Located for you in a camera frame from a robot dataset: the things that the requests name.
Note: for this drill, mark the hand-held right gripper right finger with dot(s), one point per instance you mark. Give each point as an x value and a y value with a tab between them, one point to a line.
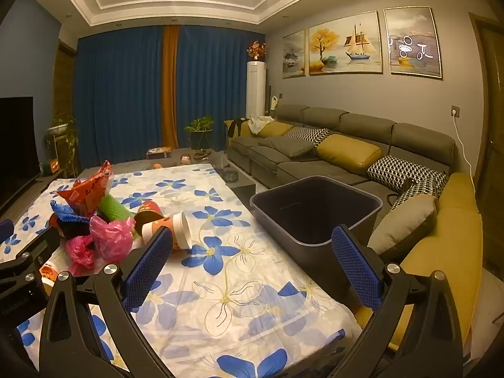
356	271

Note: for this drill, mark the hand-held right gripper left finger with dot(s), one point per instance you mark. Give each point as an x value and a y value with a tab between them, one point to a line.
146	268

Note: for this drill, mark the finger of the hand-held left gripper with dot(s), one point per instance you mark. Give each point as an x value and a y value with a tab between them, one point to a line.
5	229
27	262

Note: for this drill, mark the white orange paper cup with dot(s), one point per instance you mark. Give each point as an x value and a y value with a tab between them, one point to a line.
50	273
165	230

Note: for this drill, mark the pink plastic bag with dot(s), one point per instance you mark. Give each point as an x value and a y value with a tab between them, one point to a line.
112	238
80	252

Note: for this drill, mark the dark grey trash bin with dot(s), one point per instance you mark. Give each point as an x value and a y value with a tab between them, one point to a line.
315	204

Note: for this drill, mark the red snack packet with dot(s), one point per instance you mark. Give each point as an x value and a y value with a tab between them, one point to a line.
88	191

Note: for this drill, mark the red brown paper cup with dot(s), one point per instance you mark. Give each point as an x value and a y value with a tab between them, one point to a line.
149	210

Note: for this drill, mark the blue foam net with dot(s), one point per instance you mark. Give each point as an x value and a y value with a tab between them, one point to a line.
67	210

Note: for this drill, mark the grey cushion with dark edge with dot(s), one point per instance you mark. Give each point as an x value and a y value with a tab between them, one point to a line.
405	224

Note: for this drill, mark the blue floral tablecloth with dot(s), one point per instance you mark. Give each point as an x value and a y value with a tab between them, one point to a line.
220	291

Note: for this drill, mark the black television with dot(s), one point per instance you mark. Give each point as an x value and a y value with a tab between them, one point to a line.
15	149

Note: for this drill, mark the black handbag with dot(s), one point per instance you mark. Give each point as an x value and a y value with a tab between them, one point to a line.
405	187

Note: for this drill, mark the houndstooth cushion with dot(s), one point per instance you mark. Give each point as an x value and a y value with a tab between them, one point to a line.
423	189

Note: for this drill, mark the grey and yellow sectional sofa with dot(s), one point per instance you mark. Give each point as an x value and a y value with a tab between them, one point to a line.
315	169

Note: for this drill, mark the large black white patterned cushion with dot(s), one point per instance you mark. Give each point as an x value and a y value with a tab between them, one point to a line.
405	171

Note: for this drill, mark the flat printed box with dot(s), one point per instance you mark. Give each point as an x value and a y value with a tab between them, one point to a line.
159	152

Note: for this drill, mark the trailing plant on stand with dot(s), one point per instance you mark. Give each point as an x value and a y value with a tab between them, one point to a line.
63	126

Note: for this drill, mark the large yellow leather cushion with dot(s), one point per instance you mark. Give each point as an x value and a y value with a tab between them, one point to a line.
348	153

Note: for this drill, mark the dark coffee table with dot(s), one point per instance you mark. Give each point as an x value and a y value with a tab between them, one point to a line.
240	187

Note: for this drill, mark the dark ashtray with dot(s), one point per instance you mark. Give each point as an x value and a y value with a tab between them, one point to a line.
230	174

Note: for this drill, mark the flat grey cushion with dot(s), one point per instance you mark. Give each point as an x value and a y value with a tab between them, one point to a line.
289	145

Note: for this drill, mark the small black white patterned cushion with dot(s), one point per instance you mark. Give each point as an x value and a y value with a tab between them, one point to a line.
311	134

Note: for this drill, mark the potted plant in dark pot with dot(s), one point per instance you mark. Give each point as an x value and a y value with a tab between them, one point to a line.
199	126

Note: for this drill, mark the small yellow cushion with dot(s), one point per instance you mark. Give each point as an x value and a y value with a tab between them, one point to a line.
275	128

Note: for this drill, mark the black garment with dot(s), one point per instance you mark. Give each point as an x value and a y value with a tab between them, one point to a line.
235	128

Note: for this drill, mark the wide blue curtain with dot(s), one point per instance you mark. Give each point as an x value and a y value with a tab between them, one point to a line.
118	98

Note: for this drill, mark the white clothes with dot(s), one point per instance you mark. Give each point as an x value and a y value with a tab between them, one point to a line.
260	122

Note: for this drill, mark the orange curtain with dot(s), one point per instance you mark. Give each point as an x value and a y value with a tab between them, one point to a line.
170	86

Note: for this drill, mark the wooden door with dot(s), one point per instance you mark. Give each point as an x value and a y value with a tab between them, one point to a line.
488	126

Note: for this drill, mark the white standing air conditioner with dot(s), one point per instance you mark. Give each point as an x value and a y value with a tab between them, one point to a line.
256	90

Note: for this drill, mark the small framed painting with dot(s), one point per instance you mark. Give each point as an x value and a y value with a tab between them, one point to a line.
293	54

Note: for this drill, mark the framed tree and ship painting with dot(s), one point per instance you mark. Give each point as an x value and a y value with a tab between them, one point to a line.
344	43

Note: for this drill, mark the framed grey purple painting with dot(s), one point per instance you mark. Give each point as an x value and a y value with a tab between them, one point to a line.
411	41

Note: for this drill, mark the orange artificial flowers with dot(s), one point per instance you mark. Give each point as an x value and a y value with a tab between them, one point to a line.
256	49

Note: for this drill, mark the wall socket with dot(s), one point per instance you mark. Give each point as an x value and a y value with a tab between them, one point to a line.
455	111

